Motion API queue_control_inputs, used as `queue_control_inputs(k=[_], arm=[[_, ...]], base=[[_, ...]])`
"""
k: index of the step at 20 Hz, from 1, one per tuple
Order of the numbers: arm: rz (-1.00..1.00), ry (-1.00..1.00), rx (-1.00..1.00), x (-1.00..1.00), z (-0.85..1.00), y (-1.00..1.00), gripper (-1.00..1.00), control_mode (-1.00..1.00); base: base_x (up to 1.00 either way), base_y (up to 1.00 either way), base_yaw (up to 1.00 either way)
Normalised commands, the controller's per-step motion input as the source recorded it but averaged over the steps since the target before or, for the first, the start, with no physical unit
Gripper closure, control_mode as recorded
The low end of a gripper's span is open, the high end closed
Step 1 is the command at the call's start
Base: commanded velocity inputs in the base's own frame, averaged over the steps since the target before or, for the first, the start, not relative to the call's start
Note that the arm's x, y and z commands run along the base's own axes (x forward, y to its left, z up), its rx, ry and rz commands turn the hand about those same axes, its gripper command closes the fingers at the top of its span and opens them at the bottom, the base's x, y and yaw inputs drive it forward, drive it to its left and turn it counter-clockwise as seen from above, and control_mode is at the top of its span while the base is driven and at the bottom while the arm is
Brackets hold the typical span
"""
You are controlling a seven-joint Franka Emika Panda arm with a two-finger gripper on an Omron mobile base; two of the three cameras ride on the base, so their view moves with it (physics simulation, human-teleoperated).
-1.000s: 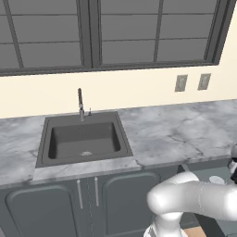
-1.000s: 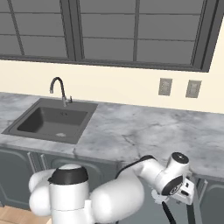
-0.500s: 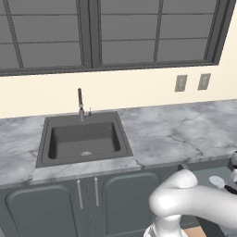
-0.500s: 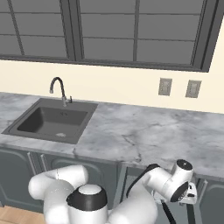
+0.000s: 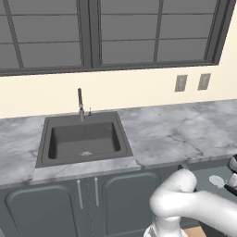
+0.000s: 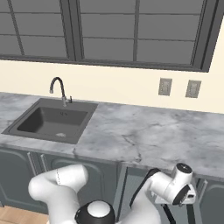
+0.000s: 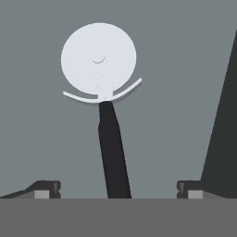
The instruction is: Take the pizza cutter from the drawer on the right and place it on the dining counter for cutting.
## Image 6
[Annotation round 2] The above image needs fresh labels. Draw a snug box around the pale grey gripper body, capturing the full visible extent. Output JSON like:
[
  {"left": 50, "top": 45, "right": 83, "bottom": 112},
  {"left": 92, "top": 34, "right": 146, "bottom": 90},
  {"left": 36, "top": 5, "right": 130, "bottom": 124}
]
[{"left": 153, "top": 185, "right": 197, "bottom": 206}]

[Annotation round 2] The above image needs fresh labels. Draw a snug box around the dark grey sink basin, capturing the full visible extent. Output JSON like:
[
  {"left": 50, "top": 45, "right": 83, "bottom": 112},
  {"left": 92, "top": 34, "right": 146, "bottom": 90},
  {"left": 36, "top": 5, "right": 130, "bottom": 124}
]
[{"left": 1, "top": 97, "right": 100, "bottom": 145}]

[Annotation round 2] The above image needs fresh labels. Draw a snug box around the silver cupboard handle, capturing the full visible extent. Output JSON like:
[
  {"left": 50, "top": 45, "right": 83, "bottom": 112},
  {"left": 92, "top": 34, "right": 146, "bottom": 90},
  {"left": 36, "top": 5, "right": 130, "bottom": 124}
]
[
  {"left": 199, "top": 179, "right": 208, "bottom": 194},
  {"left": 39, "top": 153, "right": 49, "bottom": 173},
  {"left": 27, "top": 151, "right": 38, "bottom": 177}
]

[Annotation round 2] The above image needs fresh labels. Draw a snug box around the grey-blue cupboard door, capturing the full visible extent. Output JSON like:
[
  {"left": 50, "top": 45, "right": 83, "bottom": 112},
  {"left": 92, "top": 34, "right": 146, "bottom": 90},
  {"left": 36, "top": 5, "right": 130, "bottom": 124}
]
[
  {"left": 198, "top": 178, "right": 224, "bottom": 224},
  {"left": 118, "top": 165, "right": 202, "bottom": 224},
  {"left": 39, "top": 153, "right": 119, "bottom": 218},
  {"left": 0, "top": 148, "right": 49, "bottom": 214}
]

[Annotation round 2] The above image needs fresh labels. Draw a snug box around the black curved tap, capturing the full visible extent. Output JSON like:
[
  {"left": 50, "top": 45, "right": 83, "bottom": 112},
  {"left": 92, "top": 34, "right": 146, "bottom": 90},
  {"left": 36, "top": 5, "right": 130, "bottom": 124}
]
[{"left": 49, "top": 76, "right": 74, "bottom": 108}]

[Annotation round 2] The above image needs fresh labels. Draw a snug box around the grey wall socket plate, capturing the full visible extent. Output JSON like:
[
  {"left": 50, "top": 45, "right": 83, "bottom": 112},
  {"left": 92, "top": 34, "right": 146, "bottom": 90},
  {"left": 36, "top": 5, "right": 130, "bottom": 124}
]
[
  {"left": 185, "top": 79, "right": 202, "bottom": 99},
  {"left": 157, "top": 77, "right": 173, "bottom": 97}
]

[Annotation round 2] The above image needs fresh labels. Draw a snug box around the dark grey framed window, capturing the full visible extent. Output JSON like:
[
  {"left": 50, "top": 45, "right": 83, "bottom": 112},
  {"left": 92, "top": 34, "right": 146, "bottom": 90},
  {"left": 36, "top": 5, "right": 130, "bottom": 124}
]
[{"left": 0, "top": 0, "right": 224, "bottom": 74}]

